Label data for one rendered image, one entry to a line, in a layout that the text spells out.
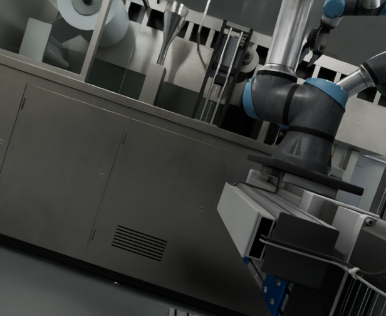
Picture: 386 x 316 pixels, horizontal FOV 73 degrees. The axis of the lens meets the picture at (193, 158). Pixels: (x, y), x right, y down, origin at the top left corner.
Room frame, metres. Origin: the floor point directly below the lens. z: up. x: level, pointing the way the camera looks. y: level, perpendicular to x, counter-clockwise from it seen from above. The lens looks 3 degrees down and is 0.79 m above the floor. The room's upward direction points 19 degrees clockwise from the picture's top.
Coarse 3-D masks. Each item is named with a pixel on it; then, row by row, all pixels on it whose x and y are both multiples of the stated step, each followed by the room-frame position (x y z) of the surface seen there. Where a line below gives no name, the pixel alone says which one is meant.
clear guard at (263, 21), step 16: (176, 0) 1.81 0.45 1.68; (192, 0) 1.79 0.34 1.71; (224, 0) 1.74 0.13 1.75; (240, 0) 1.72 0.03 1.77; (256, 0) 1.70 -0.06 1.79; (272, 0) 1.67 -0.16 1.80; (320, 0) 1.61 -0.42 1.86; (224, 16) 1.81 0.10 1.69; (240, 16) 1.79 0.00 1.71; (256, 16) 1.77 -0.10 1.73; (272, 16) 1.74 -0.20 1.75; (320, 16) 1.68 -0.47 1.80; (272, 32) 1.81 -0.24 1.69
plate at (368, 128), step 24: (144, 48) 1.80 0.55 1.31; (192, 48) 1.80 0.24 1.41; (144, 72) 1.80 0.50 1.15; (168, 72) 1.80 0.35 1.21; (192, 72) 1.80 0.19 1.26; (216, 96) 1.80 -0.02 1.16; (240, 96) 1.81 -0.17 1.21; (360, 120) 1.81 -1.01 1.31; (384, 120) 1.82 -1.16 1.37; (360, 144) 1.82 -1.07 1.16; (384, 144) 1.82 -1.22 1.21
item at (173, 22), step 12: (168, 12) 1.52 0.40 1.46; (168, 24) 1.53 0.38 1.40; (180, 24) 1.55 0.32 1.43; (168, 36) 1.55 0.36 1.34; (168, 48) 1.58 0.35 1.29; (156, 72) 1.53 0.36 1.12; (144, 84) 1.53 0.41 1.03; (156, 84) 1.54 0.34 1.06; (144, 96) 1.53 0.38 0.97; (156, 96) 1.55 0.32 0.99
